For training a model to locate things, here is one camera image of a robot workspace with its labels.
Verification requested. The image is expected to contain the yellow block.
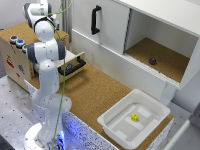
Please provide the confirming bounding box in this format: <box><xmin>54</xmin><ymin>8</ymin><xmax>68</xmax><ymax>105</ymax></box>
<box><xmin>130</xmin><ymin>113</ymin><xmax>140</xmax><ymax>122</ymax></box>

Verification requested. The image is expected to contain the purple block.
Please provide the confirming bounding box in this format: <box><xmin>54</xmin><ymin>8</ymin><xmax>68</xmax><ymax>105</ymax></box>
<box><xmin>148</xmin><ymin>57</ymin><xmax>157</xmax><ymax>66</ymax></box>

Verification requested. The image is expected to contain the green button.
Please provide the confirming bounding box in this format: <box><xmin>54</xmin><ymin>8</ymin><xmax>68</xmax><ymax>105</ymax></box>
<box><xmin>21</xmin><ymin>44</ymin><xmax>29</xmax><ymax>54</ymax></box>

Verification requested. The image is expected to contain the wooden drawer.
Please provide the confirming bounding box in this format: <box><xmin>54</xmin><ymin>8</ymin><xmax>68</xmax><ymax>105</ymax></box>
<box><xmin>57</xmin><ymin>50</ymin><xmax>87</xmax><ymax>78</ymax></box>

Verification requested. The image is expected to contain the white plastic box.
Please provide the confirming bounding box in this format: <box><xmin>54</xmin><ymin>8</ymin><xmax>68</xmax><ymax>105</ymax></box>
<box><xmin>96</xmin><ymin>88</ymin><xmax>172</xmax><ymax>150</ymax></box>

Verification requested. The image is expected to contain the green cable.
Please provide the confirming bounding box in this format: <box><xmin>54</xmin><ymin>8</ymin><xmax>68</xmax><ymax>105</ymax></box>
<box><xmin>44</xmin><ymin>0</ymin><xmax>74</xmax><ymax>150</ymax></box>

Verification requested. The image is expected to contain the white cabinet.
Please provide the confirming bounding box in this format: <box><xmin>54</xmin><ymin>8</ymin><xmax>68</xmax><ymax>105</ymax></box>
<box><xmin>71</xmin><ymin>0</ymin><xmax>200</xmax><ymax>108</ymax></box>

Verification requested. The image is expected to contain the black drawer handle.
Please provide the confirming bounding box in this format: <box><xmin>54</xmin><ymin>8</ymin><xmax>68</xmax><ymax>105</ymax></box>
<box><xmin>57</xmin><ymin>56</ymin><xmax>87</xmax><ymax>77</ymax></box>

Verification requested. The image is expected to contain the blue button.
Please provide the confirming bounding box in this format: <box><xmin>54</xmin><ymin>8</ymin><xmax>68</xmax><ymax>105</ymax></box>
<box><xmin>15</xmin><ymin>38</ymin><xmax>26</xmax><ymax>49</ymax></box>

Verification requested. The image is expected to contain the wooden drawer box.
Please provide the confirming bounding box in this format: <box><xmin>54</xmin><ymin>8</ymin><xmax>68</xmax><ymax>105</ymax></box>
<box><xmin>0</xmin><ymin>21</ymin><xmax>71</xmax><ymax>92</ymax></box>

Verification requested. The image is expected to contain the red button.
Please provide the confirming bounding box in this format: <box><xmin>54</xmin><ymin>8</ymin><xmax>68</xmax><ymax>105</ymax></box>
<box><xmin>9</xmin><ymin>34</ymin><xmax>19</xmax><ymax>45</ymax></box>

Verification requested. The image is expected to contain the black door handle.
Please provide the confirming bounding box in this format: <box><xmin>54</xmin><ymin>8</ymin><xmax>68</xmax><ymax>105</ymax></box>
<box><xmin>90</xmin><ymin>4</ymin><xmax>102</xmax><ymax>36</ymax></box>

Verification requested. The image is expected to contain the white sliding door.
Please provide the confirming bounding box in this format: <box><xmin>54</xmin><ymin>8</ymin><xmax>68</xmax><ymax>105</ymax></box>
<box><xmin>72</xmin><ymin>0</ymin><xmax>131</xmax><ymax>55</ymax></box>

